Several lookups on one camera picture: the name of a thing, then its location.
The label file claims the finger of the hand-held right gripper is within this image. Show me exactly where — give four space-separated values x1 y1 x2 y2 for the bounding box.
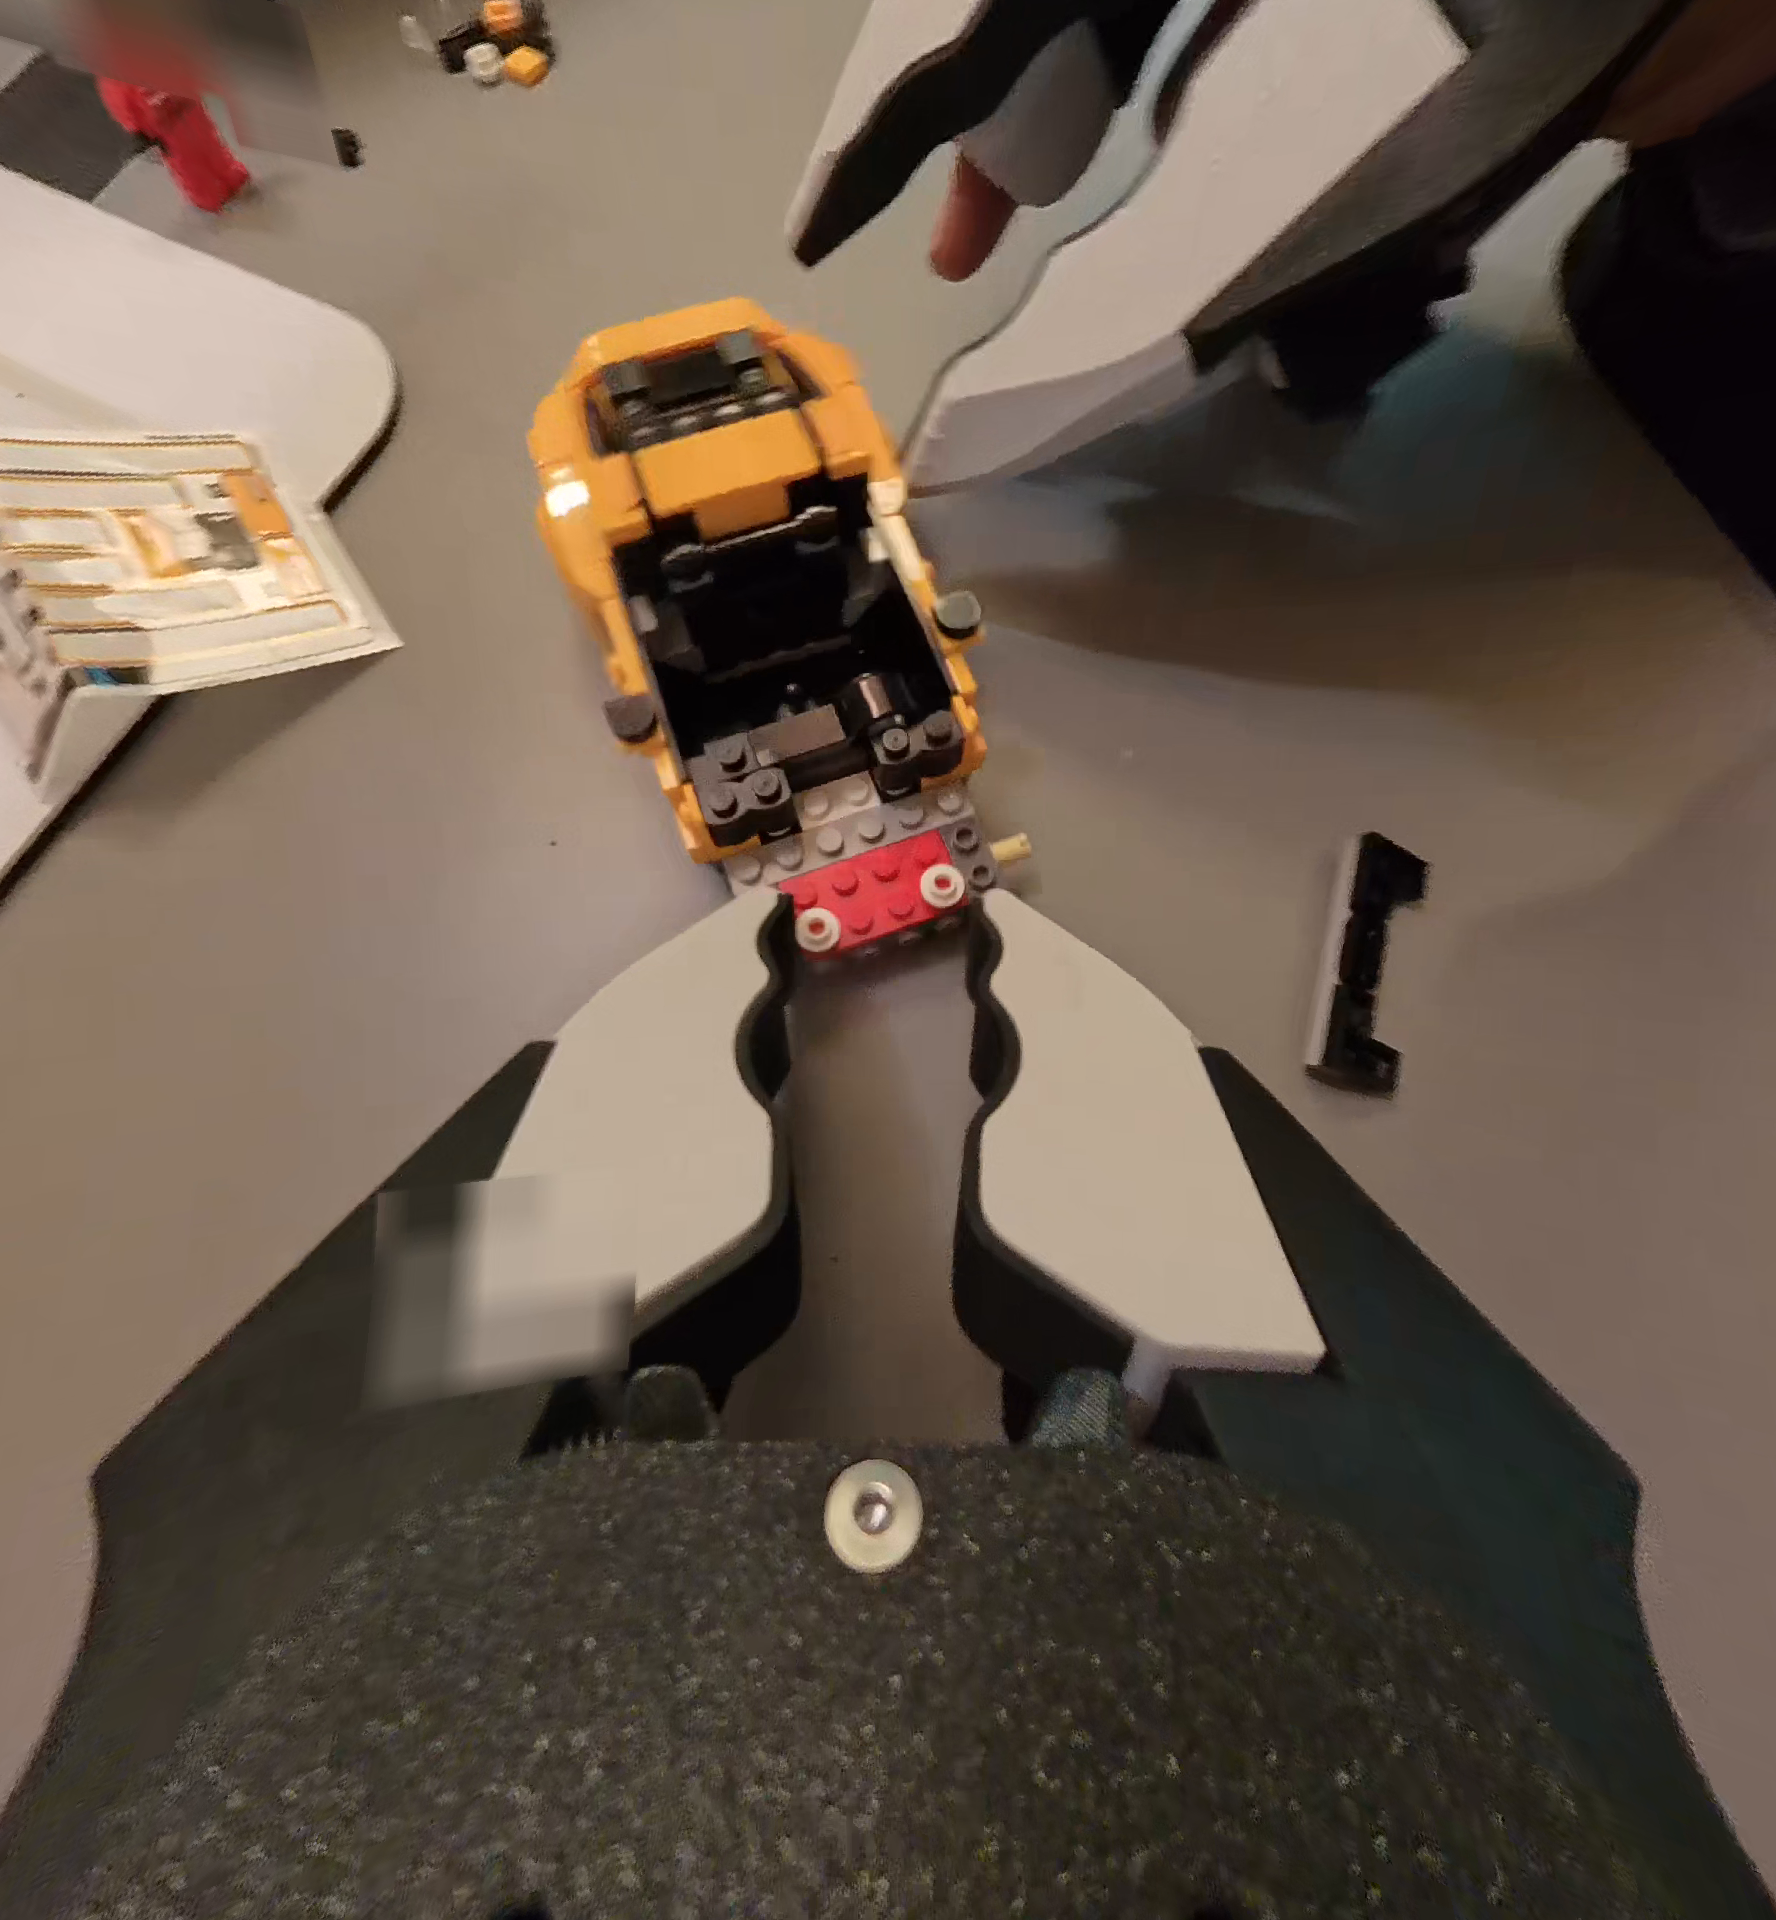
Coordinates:
789 0 1253 274
899 0 1475 498

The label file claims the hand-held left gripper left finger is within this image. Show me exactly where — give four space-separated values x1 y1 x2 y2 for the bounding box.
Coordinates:
499 900 807 1335

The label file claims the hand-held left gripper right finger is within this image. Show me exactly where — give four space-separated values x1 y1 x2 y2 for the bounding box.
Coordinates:
958 892 1336 1404

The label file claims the long grey lego plate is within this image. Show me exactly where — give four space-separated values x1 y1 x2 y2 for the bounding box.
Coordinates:
1303 833 1433 1099

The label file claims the yellow lego car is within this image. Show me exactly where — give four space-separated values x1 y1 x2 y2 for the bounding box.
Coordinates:
524 295 1041 968

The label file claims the cluster of small lego pieces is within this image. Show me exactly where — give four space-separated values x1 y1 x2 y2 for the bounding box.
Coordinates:
397 0 560 91

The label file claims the lego sticker sheet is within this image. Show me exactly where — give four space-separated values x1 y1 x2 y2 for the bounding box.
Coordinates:
0 428 411 808

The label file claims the person's right hand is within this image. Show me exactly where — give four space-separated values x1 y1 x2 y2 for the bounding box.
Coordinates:
928 148 1015 286

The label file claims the red plastic piece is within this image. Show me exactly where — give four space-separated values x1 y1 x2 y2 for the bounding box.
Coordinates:
93 68 255 216

